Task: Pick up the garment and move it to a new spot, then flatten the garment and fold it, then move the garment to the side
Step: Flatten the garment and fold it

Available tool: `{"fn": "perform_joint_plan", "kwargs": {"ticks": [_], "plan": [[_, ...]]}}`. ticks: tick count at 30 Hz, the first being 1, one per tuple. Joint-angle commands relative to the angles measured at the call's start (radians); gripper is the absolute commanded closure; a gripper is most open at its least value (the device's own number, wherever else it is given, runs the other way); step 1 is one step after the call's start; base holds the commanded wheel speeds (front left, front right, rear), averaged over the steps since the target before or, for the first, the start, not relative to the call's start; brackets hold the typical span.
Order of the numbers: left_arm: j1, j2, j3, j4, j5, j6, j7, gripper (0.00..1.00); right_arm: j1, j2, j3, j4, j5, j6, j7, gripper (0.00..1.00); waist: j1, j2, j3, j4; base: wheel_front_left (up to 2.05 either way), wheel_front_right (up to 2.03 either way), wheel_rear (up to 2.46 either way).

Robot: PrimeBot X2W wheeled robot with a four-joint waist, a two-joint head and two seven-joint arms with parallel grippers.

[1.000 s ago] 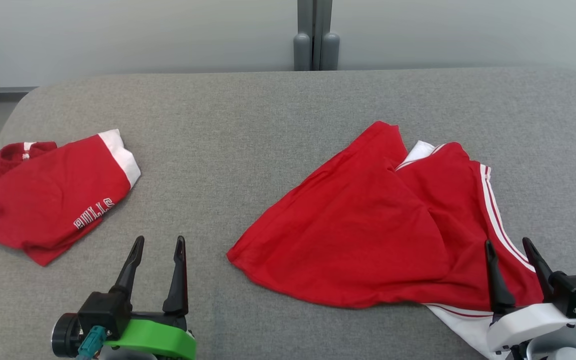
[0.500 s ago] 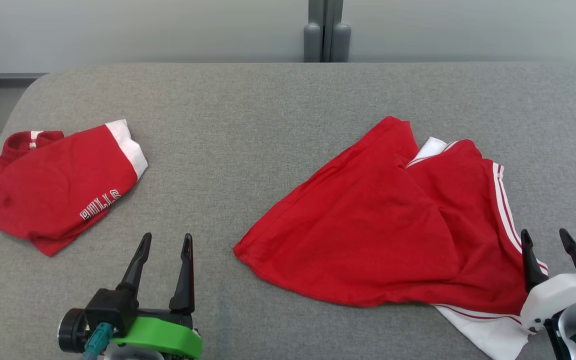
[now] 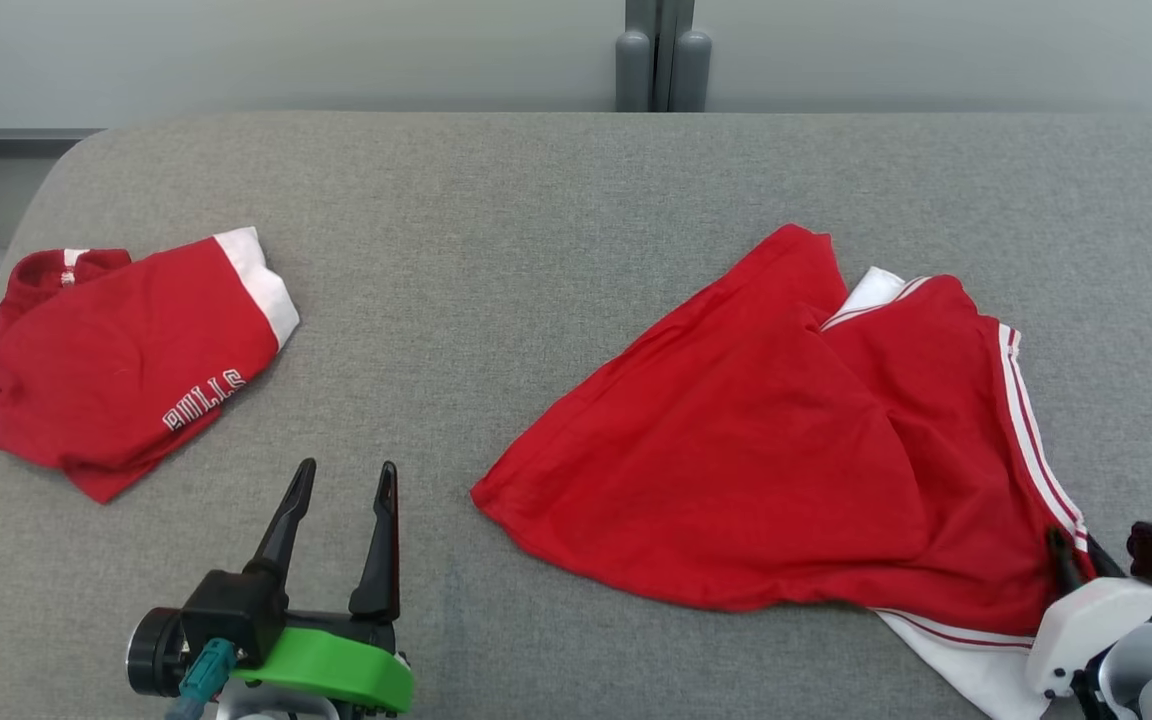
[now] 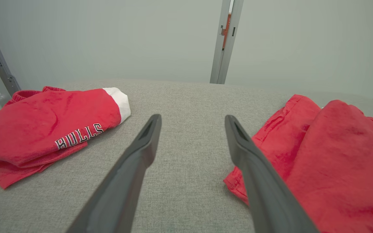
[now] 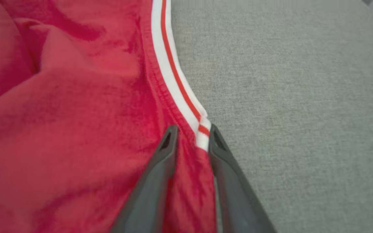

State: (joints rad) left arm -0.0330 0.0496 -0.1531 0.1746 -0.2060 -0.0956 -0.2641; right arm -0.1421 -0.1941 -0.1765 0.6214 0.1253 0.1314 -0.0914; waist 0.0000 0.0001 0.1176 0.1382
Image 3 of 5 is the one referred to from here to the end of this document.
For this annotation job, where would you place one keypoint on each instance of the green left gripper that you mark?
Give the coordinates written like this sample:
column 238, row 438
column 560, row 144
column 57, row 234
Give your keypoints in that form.
column 336, row 665

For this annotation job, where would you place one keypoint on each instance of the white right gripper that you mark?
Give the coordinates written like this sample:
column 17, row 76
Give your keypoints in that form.
column 1086, row 620

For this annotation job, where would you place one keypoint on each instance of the red Bulls shorts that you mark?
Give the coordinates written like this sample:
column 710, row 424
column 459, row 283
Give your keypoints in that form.
column 116, row 360

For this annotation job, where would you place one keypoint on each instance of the red Bulls jersey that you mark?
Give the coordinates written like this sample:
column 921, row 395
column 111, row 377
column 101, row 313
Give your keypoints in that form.
column 736, row 450

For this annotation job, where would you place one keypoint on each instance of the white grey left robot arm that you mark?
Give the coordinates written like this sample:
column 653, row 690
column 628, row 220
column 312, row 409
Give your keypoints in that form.
column 266, row 708

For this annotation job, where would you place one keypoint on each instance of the grey fabric sofa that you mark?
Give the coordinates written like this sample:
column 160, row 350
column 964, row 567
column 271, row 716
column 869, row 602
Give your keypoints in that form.
column 456, row 300

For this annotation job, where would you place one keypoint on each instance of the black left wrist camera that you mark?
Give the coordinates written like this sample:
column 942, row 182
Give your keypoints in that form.
column 231, row 610

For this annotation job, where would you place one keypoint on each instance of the grey partition post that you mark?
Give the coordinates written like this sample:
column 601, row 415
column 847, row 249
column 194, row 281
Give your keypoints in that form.
column 636, row 60

